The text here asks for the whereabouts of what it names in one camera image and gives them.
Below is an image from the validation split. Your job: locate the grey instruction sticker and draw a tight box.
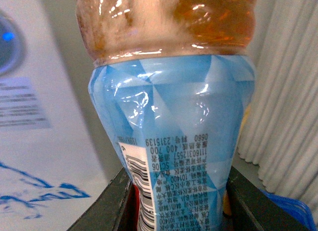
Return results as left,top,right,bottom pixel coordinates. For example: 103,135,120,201
0,77,51,132

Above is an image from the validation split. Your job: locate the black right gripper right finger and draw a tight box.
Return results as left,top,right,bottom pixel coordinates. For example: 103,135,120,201
227,167,309,231

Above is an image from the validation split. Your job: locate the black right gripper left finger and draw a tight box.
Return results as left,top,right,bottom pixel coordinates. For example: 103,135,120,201
68,169,132,231

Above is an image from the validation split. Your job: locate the amber tea drink bottle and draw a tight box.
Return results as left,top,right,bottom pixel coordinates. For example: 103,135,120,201
76,0,256,231

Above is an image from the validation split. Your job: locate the white pleated curtain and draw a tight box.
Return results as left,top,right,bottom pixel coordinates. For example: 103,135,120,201
238,0,318,211

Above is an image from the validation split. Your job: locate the grey oval control panel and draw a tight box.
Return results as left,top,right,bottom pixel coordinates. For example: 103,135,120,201
0,10,26,77

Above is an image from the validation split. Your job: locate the blue plastic basket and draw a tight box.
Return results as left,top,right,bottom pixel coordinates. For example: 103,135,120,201
261,190,317,231

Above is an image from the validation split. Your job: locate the white blue chest freezer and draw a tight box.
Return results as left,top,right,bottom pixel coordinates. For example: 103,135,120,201
0,0,107,231

